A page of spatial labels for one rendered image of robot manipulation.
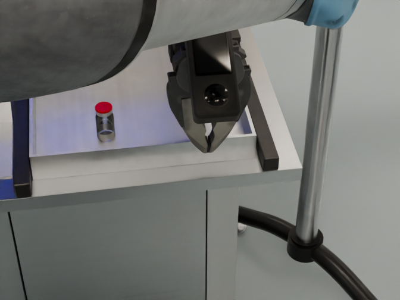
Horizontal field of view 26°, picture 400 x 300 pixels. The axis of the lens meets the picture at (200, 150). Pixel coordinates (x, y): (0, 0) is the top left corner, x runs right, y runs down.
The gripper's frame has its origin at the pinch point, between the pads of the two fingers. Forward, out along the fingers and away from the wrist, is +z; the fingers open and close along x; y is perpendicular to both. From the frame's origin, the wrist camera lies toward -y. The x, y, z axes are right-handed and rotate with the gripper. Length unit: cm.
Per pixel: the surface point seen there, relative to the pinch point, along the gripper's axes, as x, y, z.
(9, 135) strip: 22.9, 9.9, 3.4
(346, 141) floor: -56, 101, 92
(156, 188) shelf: 6.2, -1.2, 4.5
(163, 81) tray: 2.9, 18.0, 3.4
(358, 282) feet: -41, 44, 81
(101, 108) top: 11.5, 7.6, -1.1
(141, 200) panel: 6, 39, 45
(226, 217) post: -10, 39, 52
